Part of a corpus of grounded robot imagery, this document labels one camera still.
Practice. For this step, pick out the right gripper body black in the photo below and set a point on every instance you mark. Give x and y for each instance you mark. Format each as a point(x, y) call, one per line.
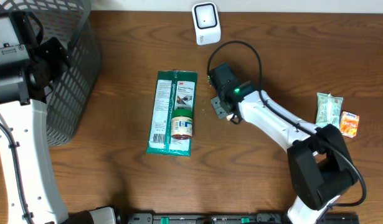
point(222, 99)

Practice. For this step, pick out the grey plastic mesh basket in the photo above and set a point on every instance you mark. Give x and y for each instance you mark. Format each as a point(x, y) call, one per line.
point(67, 95)

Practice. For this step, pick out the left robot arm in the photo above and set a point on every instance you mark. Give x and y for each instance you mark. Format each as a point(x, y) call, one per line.
point(28, 64)

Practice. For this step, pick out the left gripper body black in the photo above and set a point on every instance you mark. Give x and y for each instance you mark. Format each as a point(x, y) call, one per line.
point(48, 65)

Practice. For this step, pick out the green 3M gloves package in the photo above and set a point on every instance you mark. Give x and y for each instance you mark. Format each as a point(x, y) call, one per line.
point(175, 89)

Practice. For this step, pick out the mint green wipes packet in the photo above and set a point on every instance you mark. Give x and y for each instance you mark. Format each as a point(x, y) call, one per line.
point(329, 110)

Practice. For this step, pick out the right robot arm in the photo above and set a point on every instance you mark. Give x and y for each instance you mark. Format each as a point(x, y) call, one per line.
point(320, 165)

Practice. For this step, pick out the green lid glass jar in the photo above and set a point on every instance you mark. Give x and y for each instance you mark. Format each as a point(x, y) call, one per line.
point(182, 124)

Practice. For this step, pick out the orange tissue pack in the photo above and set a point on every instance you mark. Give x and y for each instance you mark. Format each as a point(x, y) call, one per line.
point(229, 117)
point(349, 124)

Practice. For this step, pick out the white barcode scanner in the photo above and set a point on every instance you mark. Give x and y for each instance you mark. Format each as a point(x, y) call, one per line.
point(206, 23)

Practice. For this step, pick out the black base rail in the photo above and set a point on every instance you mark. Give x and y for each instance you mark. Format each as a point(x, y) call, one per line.
point(268, 218)

